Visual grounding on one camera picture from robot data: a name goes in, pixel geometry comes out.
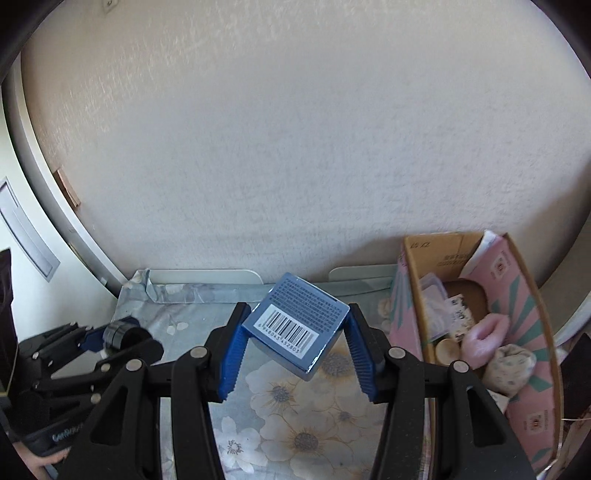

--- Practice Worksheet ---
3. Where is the black cylindrical cap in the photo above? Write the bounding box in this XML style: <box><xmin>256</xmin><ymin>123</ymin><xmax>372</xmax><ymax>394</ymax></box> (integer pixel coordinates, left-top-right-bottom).
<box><xmin>102</xmin><ymin>317</ymin><xmax>146</xmax><ymax>352</ymax></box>

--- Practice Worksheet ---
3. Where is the floral sock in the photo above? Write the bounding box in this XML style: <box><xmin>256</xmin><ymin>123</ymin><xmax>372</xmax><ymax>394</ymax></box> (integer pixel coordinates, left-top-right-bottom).
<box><xmin>482</xmin><ymin>344</ymin><xmax>537</xmax><ymax>398</ymax></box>

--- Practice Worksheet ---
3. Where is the pink fluffy puff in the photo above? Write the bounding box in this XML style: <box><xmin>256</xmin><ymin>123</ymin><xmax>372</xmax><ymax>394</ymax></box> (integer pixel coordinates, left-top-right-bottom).
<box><xmin>461</xmin><ymin>313</ymin><xmax>510</xmax><ymax>370</ymax></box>

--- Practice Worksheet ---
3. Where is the black white floral small item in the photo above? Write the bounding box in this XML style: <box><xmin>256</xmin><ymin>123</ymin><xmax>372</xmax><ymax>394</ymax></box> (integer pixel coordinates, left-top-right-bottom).
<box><xmin>446</xmin><ymin>294</ymin><xmax>476</xmax><ymax>343</ymax></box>

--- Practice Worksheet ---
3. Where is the small blue barcode box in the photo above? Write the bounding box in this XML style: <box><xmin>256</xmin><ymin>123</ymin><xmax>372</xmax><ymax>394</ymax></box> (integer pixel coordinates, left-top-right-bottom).
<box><xmin>242</xmin><ymin>273</ymin><xmax>349</xmax><ymax>381</ymax></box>

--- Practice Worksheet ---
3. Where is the clear plastic case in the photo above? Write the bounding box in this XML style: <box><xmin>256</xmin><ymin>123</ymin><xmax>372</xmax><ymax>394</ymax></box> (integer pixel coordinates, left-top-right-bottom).
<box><xmin>419</xmin><ymin>273</ymin><xmax>452</xmax><ymax>341</ymax></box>

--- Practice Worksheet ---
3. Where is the beige round jar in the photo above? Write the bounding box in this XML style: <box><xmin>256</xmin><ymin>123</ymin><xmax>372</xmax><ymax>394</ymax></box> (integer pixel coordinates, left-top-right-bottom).
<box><xmin>435</xmin><ymin>338</ymin><xmax>461</xmax><ymax>366</ymax></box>

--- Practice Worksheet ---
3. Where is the person's left hand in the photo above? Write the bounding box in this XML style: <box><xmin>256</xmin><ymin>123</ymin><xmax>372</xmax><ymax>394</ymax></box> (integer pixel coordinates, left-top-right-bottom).
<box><xmin>13</xmin><ymin>442</ymin><xmax>70</xmax><ymax>480</ymax></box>

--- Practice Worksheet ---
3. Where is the white plastic bed guard left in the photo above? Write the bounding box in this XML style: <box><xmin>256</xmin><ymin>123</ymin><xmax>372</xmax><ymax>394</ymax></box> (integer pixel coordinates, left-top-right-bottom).
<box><xmin>148</xmin><ymin>269</ymin><xmax>263</xmax><ymax>285</ymax></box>

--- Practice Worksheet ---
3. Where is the floral blue bed sheet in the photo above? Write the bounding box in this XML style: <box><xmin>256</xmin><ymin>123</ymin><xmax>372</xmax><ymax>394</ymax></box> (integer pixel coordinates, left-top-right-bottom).
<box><xmin>114</xmin><ymin>270</ymin><xmax>386</xmax><ymax>479</ymax></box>

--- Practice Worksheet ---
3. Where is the pink teal cardboard box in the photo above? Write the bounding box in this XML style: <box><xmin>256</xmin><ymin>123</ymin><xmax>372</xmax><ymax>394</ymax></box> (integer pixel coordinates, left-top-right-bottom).
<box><xmin>389</xmin><ymin>231</ymin><xmax>563</xmax><ymax>473</ymax></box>

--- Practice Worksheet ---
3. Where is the white door frame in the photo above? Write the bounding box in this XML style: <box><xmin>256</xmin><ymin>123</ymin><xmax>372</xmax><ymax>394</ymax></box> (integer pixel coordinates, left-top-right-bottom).
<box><xmin>2</xmin><ymin>58</ymin><xmax>127</xmax><ymax>296</ymax></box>

